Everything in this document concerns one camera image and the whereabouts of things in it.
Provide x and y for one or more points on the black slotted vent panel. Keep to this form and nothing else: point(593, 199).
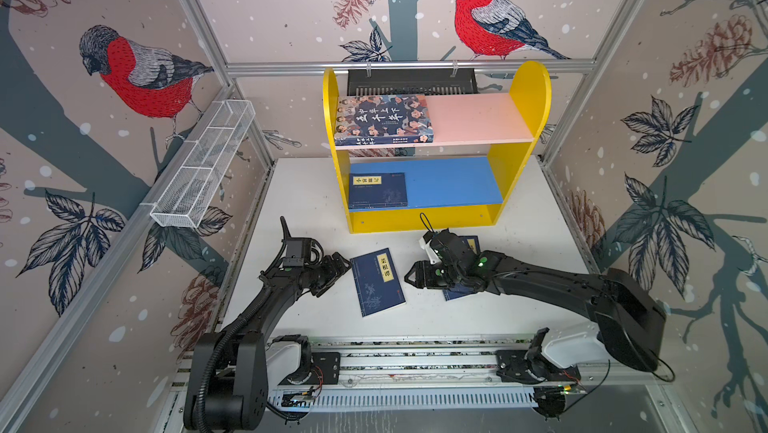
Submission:
point(431, 81)

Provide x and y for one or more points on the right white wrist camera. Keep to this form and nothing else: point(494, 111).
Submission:
point(424, 244)

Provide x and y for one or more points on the aluminium mounting rail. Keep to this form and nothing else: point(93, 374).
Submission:
point(417, 362)

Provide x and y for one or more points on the illustrated colourful cover book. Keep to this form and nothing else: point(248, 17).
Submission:
point(382, 119)

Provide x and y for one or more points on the black round connector underneath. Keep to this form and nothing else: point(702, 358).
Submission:
point(550, 403)

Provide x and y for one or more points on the navy blue book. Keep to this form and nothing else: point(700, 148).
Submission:
point(377, 191)
point(457, 292)
point(377, 282)
point(472, 242)

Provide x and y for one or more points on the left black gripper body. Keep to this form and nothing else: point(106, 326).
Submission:
point(321, 273)

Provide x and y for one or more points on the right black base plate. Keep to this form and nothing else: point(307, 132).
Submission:
point(520, 366)

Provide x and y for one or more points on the white wire mesh basket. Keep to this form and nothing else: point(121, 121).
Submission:
point(192, 188)

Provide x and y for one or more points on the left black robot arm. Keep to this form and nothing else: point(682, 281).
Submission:
point(229, 384)

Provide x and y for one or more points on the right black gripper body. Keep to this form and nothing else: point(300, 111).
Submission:
point(452, 273)

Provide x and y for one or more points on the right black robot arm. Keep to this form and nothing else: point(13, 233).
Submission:
point(621, 321)

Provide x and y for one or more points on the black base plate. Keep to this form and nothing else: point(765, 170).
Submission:
point(520, 366)
point(325, 369)

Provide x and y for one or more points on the yellow shelf with coloured boards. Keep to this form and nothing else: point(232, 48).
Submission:
point(454, 159)

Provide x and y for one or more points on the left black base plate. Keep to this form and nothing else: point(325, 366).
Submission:
point(325, 369)

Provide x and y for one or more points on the small green circuit board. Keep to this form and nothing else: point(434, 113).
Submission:
point(301, 400)

